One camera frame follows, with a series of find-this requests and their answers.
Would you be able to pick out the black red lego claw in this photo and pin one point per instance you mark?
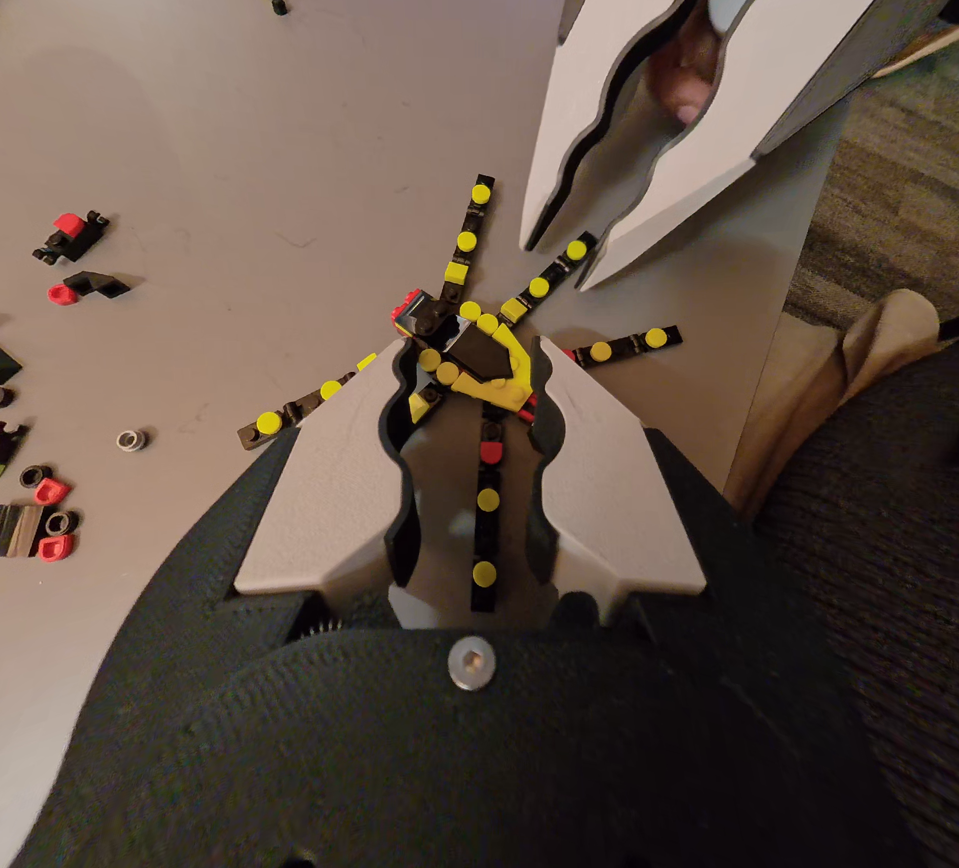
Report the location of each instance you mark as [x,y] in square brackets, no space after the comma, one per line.
[94,283]

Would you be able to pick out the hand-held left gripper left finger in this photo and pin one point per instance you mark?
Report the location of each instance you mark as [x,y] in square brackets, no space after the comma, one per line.
[330,508]

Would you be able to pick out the black red lego clip assembly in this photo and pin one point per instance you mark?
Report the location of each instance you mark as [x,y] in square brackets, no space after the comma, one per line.
[71,235]

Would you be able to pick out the pile of loose lego pieces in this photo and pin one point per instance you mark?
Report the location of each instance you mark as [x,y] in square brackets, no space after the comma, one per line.
[45,531]

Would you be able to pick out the yellow black lego spider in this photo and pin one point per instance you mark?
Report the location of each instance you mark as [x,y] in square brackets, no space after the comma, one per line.
[479,358]

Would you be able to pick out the grey round lego stud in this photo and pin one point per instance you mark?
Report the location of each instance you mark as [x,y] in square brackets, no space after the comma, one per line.
[133,439]

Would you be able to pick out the person's right hand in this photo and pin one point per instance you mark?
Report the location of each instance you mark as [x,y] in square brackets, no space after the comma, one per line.
[685,73]

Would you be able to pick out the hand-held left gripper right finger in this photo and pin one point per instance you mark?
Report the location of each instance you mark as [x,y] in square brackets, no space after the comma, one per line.
[614,516]

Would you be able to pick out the tan trousers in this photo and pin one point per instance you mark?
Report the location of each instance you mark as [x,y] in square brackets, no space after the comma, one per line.
[816,381]

